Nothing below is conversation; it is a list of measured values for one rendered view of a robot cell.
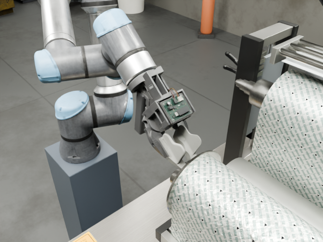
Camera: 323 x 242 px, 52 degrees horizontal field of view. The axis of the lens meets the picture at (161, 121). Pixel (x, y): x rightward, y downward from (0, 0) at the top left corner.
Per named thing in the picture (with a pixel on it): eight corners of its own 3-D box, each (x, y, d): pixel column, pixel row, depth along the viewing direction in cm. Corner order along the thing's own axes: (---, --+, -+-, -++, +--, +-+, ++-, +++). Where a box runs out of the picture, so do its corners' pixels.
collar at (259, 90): (263, 98, 79) (268, 74, 76) (285, 109, 76) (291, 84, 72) (246, 108, 76) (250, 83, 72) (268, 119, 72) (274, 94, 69)
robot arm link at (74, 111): (58, 122, 123) (51, 90, 115) (95, 116, 126) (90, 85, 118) (59, 142, 114) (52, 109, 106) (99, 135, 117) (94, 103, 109)
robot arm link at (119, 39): (121, 20, 75) (124, -1, 67) (145, 61, 74) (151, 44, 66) (90, 34, 73) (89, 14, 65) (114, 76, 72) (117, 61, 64)
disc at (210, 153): (215, 190, 73) (224, 138, 64) (217, 192, 72) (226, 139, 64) (164, 227, 65) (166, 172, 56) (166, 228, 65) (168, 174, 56)
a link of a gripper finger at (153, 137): (162, 159, 65) (142, 119, 66) (159, 161, 66) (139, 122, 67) (180, 150, 67) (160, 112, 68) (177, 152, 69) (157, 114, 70)
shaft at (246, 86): (240, 85, 81) (242, 73, 79) (260, 94, 78) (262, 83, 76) (231, 89, 80) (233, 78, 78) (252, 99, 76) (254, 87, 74)
